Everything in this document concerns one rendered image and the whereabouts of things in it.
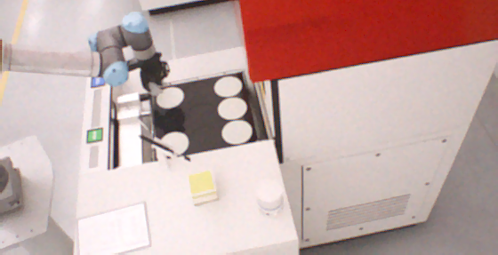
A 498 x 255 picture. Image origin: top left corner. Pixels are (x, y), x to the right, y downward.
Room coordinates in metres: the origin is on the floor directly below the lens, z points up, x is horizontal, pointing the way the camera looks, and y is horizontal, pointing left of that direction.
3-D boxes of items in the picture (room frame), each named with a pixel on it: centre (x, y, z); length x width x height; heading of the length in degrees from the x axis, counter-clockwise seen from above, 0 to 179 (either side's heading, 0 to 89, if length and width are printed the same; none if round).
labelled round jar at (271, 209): (0.62, -0.03, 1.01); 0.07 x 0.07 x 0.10
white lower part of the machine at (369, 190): (1.28, -0.41, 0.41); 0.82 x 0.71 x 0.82; 3
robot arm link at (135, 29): (1.18, 0.30, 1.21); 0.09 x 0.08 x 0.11; 104
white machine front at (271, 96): (1.27, -0.07, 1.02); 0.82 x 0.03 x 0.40; 3
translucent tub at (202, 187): (0.70, 0.15, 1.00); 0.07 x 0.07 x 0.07; 6
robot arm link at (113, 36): (1.14, 0.39, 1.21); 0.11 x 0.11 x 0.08; 14
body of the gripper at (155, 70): (1.18, 0.29, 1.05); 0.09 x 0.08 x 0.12; 66
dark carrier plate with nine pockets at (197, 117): (1.06, 0.15, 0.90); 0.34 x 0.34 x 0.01; 3
